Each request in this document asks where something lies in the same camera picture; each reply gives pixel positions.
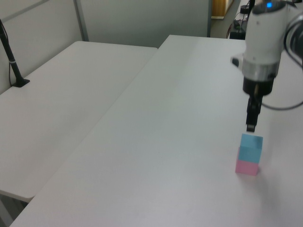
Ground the black camera pole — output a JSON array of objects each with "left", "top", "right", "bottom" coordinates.
[{"left": 0, "top": 18, "right": 31, "bottom": 88}]

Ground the light wooden furniture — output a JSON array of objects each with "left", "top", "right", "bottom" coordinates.
[{"left": 211, "top": 0, "right": 235, "bottom": 19}]

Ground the adjacent white table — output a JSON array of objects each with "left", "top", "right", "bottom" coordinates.
[{"left": 0, "top": 40, "right": 159, "bottom": 203}]

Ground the pink cube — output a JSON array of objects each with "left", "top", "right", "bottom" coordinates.
[{"left": 234, "top": 151, "right": 259, "bottom": 176}]

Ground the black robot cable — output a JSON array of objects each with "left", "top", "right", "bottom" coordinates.
[{"left": 261, "top": 13, "right": 303, "bottom": 111}]

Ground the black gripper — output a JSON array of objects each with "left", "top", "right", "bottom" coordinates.
[{"left": 242, "top": 78, "right": 276, "bottom": 133}]

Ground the grey partition post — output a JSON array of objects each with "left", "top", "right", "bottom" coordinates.
[
  {"left": 72, "top": 0, "right": 90, "bottom": 43},
  {"left": 206, "top": 0, "right": 213, "bottom": 38}
]

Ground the black box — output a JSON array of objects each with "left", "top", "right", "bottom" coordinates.
[{"left": 229, "top": 30, "right": 247, "bottom": 40}]

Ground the blue cube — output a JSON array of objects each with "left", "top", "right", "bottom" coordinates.
[{"left": 237, "top": 133, "right": 264, "bottom": 164}]

